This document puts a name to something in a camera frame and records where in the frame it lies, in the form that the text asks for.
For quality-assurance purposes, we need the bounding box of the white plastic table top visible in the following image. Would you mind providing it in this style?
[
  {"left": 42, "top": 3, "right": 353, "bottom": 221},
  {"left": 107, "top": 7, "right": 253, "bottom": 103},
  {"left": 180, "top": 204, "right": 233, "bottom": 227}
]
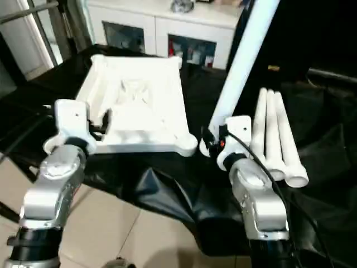
[{"left": 73, "top": 54, "right": 199, "bottom": 157}]

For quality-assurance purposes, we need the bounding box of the white plastic table leg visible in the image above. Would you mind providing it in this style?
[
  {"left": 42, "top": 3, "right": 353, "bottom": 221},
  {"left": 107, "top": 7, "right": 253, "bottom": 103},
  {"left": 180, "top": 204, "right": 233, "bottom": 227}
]
[
  {"left": 209, "top": 0, "right": 279, "bottom": 137},
  {"left": 262, "top": 89, "right": 291, "bottom": 180},
  {"left": 251, "top": 88, "right": 274, "bottom": 162},
  {"left": 272, "top": 92, "right": 309, "bottom": 188}
]

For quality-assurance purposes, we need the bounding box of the black mat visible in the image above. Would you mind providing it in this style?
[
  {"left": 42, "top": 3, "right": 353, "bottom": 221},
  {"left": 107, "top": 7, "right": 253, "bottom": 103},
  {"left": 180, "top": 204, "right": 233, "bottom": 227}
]
[{"left": 0, "top": 45, "right": 357, "bottom": 257}]

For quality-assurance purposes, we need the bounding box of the grey metal rack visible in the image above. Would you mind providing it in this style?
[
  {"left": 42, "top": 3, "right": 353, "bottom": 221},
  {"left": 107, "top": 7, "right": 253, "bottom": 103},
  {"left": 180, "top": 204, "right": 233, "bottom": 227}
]
[{"left": 0, "top": 0, "right": 93, "bottom": 62}]

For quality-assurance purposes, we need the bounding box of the white glass-door cabinet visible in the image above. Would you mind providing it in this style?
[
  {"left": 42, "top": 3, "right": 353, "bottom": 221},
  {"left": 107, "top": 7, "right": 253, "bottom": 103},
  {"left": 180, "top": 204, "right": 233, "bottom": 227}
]
[{"left": 84, "top": 0, "right": 246, "bottom": 70}]

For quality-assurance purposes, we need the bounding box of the dark grey bar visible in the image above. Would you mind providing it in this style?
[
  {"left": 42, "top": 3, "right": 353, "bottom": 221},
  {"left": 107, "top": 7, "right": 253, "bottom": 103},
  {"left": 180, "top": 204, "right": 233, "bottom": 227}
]
[{"left": 307, "top": 67, "right": 357, "bottom": 85}]

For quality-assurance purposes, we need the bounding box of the shiny silver ornament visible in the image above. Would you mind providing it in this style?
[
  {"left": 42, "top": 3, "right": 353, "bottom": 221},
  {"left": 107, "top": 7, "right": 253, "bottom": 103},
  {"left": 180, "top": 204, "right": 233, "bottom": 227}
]
[{"left": 170, "top": 0, "right": 196, "bottom": 13}]

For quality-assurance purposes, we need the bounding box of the black robot left foot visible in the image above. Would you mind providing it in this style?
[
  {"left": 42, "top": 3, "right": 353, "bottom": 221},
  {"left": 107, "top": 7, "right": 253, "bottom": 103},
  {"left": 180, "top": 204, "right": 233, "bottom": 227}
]
[{"left": 103, "top": 258, "right": 129, "bottom": 268}]

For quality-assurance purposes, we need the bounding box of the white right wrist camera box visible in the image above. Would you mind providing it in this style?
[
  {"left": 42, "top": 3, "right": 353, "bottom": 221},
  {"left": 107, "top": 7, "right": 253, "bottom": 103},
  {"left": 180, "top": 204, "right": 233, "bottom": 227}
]
[{"left": 199, "top": 116, "right": 253, "bottom": 171}]

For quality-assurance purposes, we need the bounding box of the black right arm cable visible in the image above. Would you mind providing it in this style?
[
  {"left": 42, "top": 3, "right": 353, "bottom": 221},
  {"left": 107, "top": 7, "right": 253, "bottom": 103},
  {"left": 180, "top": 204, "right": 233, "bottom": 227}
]
[{"left": 223, "top": 131, "right": 319, "bottom": 268}]

